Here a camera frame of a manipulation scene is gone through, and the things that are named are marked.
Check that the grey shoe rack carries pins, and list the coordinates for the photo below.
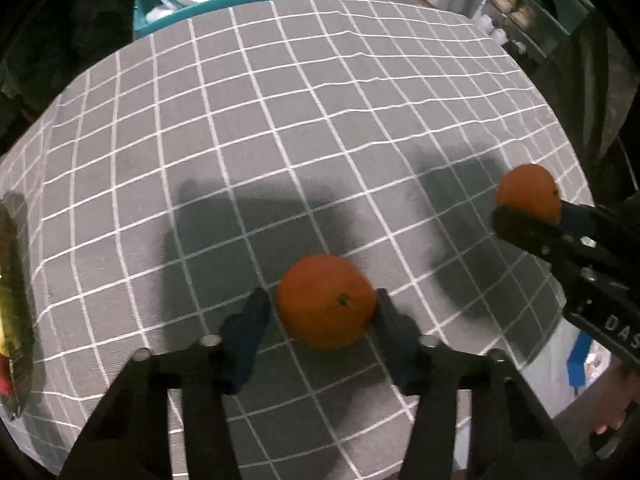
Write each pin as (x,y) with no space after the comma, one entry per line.
(530,30)

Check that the person's right hand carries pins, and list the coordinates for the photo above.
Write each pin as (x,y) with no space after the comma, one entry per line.
(621,388)

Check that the grey checkered tablecloth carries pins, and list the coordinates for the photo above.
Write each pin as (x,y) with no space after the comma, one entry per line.
(176,175)

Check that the dark glass fruit bowl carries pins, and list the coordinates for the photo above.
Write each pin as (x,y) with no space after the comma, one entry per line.
(17,337)

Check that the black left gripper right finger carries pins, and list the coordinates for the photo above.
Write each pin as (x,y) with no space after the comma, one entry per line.
(511,437)

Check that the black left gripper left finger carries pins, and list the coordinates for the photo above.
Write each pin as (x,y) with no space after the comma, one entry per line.
(127,435)

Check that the teal cardboard box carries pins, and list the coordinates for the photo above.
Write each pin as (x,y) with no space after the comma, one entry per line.
(225,0)

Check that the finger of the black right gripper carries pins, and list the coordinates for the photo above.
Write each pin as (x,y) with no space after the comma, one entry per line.
(595,222)
(566,254)

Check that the small orange front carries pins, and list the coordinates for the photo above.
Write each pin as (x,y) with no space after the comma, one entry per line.
(325,302)

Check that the red apple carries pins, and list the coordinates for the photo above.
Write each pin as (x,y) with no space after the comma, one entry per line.
(6,382)

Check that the large orange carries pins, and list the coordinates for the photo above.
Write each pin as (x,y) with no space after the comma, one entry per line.
(532,189)

